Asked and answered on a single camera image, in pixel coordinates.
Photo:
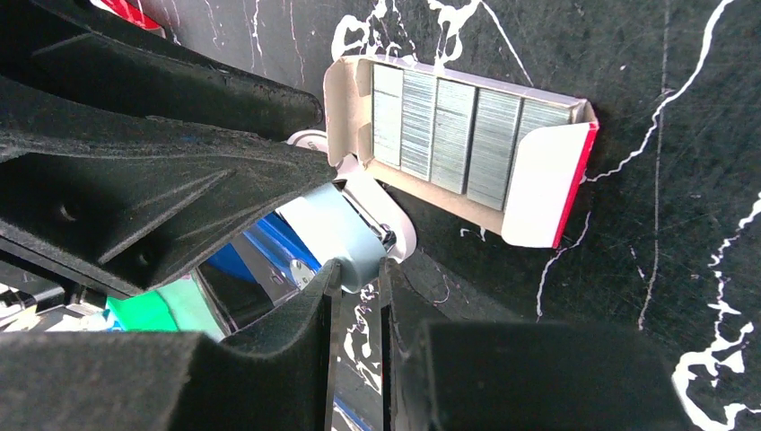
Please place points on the red white staple box sleeve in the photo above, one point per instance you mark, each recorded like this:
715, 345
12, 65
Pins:
129, 13

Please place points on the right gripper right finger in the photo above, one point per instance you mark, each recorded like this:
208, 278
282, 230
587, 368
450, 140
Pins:
440, 374

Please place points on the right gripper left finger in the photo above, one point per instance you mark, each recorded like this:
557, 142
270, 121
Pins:
276, 374

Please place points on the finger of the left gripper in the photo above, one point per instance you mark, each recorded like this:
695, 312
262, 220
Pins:
122, 204
80, 53

